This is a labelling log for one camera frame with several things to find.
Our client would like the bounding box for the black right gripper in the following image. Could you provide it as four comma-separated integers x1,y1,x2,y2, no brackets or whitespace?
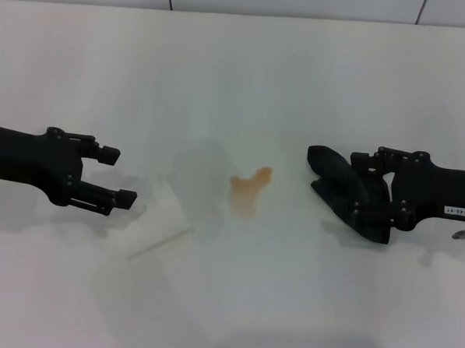
346,144,465,234

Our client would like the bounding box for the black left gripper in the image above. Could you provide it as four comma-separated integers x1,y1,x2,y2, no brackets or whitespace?
0,124,143,219

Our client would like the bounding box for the dark blue rag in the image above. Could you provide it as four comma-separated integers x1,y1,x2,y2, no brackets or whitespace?
301,144,396,245

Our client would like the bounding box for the white translucent cup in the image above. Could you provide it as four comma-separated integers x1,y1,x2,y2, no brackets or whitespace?
122,167,199,265

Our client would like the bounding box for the brown water stain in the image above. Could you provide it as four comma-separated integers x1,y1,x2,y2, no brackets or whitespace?
227,163,275,220

